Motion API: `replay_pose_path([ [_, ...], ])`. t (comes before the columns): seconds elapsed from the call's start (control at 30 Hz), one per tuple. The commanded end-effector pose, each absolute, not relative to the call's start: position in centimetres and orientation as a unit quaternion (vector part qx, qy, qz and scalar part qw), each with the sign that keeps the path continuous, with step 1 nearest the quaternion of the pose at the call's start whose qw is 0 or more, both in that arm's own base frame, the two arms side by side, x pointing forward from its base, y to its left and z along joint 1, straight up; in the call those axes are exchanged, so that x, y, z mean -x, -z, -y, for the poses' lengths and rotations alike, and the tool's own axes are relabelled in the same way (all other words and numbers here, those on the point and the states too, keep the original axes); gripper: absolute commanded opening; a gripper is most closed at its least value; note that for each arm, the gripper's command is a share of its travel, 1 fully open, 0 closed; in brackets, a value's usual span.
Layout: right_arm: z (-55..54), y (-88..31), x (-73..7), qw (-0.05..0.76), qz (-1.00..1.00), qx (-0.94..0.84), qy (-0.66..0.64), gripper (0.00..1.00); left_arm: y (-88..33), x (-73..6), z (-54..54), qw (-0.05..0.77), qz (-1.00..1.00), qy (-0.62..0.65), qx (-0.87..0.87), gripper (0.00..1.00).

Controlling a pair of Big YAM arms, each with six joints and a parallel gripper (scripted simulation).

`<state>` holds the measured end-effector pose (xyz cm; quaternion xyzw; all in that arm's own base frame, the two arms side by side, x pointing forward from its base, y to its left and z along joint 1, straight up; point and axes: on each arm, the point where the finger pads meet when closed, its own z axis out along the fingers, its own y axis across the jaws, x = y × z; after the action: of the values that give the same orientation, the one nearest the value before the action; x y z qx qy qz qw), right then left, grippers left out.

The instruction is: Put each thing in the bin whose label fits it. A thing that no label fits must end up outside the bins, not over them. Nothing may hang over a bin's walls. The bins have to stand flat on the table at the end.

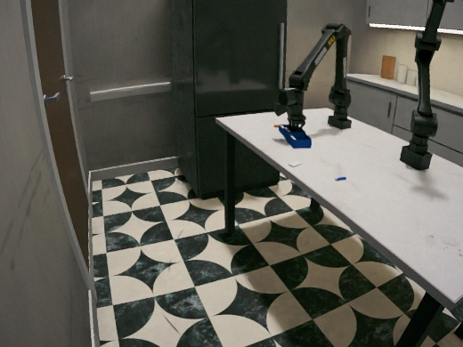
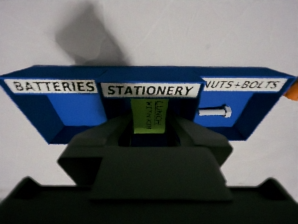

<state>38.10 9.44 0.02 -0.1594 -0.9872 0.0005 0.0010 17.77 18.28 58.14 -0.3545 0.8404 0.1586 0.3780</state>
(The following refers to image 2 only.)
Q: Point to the grey metal bolt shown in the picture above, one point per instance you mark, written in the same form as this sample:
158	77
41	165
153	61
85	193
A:
225	112

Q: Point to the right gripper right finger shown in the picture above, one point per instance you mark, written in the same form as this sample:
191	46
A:
192	134

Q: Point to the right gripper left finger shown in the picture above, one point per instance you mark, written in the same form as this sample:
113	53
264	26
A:
108	133

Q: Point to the blue rack of labelled bins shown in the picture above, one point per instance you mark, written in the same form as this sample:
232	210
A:
60	102

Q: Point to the green sticky note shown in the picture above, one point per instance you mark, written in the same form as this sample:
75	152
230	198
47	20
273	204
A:
149	115

